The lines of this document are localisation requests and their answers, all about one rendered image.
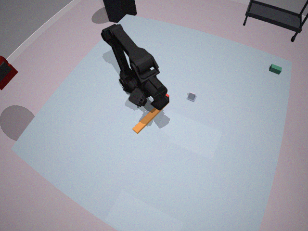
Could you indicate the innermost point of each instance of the green rectangular block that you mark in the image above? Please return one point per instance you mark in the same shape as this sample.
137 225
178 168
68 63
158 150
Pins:
275 69

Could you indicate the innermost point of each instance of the orange bar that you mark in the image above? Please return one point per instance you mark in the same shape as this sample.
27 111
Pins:
147 119

